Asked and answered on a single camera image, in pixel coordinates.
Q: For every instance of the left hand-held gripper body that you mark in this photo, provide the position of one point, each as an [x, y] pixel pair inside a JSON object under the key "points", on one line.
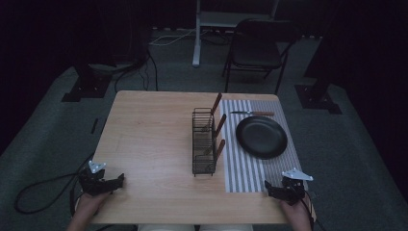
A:
{"points": [[93, 183]]}

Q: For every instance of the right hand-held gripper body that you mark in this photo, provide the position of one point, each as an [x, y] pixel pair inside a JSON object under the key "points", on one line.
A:
{"points": [[294, 186]]}

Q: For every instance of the person's left hand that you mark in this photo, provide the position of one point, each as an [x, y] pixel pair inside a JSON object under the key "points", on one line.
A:
{"points": [[90, 202]]}

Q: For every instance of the person's right hand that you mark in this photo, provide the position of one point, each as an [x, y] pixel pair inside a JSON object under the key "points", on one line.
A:
{"points": [[296, 210]]}

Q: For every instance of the grey white striped placemat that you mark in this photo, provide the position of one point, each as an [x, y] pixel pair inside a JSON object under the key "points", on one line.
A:
{"points": [[243, 173]]}

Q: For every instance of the black round plate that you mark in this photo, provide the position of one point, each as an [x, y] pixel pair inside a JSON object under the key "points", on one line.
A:
{"points": [[261, 137]]}

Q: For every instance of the small dark floor object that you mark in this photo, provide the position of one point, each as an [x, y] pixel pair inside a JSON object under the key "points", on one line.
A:
{"points": [[94, 126]]}

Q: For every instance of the black stand base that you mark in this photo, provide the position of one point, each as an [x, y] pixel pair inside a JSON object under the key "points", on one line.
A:
{"points": [[86, 86], [316, 97]]}

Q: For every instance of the black folding chair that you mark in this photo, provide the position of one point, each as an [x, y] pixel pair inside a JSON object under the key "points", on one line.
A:
{"points": [[256, 51]]}

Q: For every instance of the white desk frame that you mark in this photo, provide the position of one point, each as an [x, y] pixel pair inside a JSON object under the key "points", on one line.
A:
{"points": [[200, 32]]}

